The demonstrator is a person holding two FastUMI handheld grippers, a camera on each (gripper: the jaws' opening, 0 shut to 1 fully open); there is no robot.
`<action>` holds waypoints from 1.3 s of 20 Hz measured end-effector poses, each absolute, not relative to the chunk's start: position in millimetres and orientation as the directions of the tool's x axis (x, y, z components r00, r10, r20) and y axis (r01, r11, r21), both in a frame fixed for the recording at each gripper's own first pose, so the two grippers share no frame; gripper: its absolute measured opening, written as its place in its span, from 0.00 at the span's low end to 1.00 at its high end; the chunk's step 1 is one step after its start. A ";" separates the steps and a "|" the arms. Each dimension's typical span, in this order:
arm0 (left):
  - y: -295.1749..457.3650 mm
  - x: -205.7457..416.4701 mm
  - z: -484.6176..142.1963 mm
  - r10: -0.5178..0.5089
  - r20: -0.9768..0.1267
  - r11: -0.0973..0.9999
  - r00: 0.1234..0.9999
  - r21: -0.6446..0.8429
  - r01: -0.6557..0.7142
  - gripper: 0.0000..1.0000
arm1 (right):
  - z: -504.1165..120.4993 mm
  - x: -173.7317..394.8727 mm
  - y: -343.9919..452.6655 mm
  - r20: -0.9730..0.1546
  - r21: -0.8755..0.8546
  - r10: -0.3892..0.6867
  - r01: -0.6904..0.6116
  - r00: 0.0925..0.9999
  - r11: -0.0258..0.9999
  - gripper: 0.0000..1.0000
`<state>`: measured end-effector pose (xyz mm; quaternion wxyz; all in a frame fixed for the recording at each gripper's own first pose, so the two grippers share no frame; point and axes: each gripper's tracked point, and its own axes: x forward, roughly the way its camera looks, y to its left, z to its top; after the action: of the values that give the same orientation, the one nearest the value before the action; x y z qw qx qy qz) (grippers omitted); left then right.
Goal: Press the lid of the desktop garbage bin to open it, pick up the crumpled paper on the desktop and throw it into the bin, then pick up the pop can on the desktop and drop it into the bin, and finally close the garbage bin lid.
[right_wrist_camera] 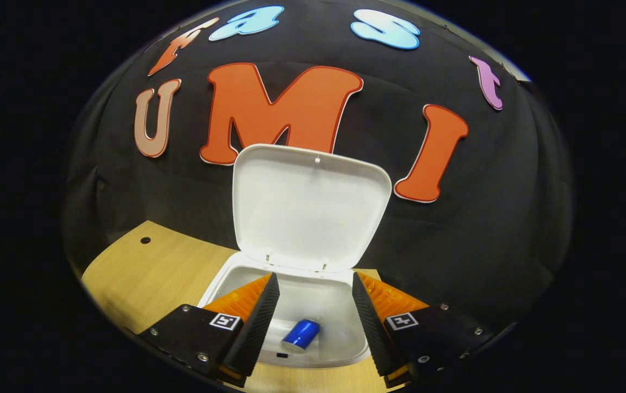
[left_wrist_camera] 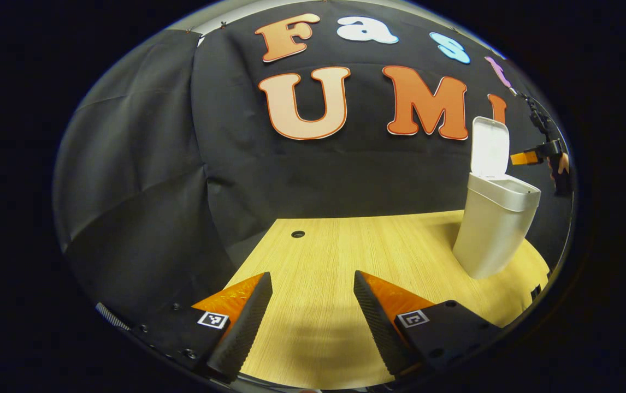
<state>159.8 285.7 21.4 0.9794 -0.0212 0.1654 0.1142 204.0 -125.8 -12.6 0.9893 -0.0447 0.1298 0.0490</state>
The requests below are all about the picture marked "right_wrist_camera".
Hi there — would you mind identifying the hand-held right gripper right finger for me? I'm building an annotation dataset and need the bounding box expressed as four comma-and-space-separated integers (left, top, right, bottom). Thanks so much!
351, 271, 494, 388

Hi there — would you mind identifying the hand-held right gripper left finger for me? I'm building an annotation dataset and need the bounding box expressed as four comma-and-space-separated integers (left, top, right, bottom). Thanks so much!
138, 272, 281, 388

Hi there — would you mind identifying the blue pop can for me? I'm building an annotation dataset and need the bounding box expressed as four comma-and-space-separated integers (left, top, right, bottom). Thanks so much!
281, 319, 321, 353

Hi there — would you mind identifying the white desktop garbage bin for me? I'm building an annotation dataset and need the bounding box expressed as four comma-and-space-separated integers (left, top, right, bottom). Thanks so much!
197, 144, 393, 369

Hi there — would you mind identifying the wooden desktop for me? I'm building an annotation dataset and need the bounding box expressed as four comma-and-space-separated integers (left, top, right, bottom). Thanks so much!
81, 220, 406, 393

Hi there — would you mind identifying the black backdrop cloth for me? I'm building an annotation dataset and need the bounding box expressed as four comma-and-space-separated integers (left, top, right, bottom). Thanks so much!
62, 0, 575, 339

